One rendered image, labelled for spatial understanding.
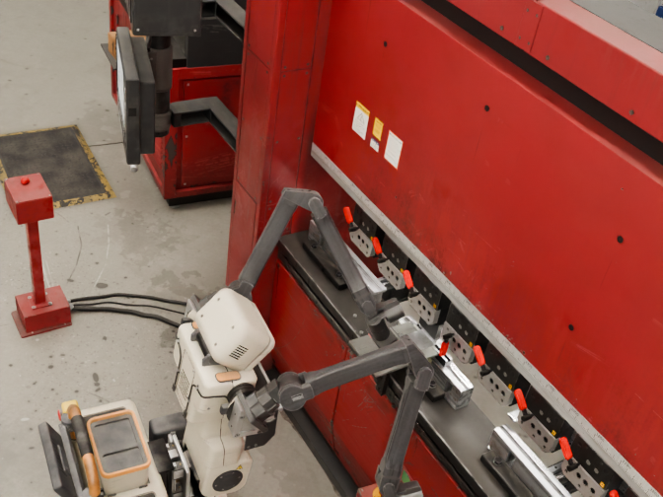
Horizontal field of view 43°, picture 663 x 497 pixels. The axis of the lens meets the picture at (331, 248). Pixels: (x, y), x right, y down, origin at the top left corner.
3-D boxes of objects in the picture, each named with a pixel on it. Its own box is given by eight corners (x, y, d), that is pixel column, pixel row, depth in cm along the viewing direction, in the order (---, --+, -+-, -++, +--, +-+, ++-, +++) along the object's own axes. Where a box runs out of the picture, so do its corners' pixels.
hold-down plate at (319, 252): (302, 247, 353) (302, 242, 351) (313, 244, 355) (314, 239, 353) (338, 291, 333) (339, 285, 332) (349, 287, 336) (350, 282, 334)
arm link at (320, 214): (301, 196, 270) (304, 202, 259) (317, 188, 270) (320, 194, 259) (359, 309, 281) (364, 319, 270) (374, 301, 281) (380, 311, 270)
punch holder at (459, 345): (439, 337, 287) (450, 302, 277) (459, 330, 291) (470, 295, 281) (466, 367, 277) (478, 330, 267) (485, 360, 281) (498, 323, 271)
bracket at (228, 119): (165, 116, 369) (165, 103, 365) (216, 108, 381) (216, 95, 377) (202, 164, 344) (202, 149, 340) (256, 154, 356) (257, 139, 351)
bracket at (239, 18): (167, 11, 340) (167, -6, 335) (221, 5, 351) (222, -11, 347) (207, 53, 314) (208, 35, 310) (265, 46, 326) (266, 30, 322)
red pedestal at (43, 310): (10, 313, 421) (-8, 175, 371) (60, 300, 433) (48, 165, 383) (21, 338, 409) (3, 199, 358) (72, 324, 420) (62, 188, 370)
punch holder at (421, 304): (406, 301, 300) (415, 265, 289) (425, 295, 304) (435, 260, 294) (431, 328, 290) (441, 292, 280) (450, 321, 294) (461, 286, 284)
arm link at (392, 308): (356, 296, 279) (360, 304, 271) (387, 280, 279) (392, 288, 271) (372, 326, 282) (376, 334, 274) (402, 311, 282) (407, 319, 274)
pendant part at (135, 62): (116, 106, 351) (114, 26, 329) (145, 106, 355) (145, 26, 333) (125, 165, 318) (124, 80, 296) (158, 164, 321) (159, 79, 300)
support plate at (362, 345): (348, 342, 294) (348, 340, 294) (408, 322, 307) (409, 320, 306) (376, 378, 283) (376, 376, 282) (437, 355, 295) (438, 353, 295)
